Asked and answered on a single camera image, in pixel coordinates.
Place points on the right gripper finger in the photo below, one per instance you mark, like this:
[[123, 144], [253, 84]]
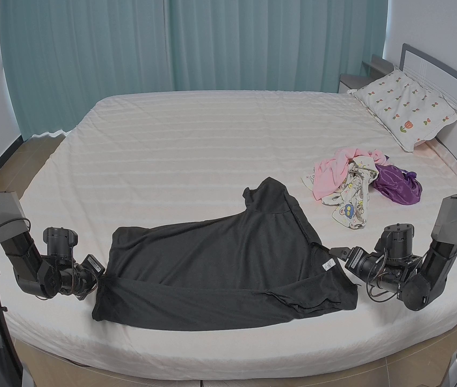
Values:
[[340, 253]]

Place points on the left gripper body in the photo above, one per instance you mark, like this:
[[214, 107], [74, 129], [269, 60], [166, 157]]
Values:
[[91, 274]]

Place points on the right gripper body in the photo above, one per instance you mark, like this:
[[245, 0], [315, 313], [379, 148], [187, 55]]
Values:
[[361, 264]]

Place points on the black T-shirt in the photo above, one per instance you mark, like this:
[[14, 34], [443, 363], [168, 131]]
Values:
[[212, 256]]

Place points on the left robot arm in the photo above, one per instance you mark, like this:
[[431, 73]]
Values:
[[23, 264]]

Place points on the bed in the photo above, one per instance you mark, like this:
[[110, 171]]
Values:
[[192, 143]]

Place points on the white printed garment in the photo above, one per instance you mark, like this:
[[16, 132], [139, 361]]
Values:
[[351, 212]]

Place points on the pink garment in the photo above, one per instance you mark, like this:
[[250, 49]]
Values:
[[329, 179]]

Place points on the purple garment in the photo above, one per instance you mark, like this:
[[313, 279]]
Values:
[[397, 186]]

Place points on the white printed pillow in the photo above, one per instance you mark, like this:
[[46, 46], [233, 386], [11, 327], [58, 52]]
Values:
[[405, 103]]

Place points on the grey bedside table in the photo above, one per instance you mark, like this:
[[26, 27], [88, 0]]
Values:
[[353, 82]]

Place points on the blue-green curtain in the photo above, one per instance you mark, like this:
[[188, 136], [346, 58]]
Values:
[[272, 34], [83, 55]]

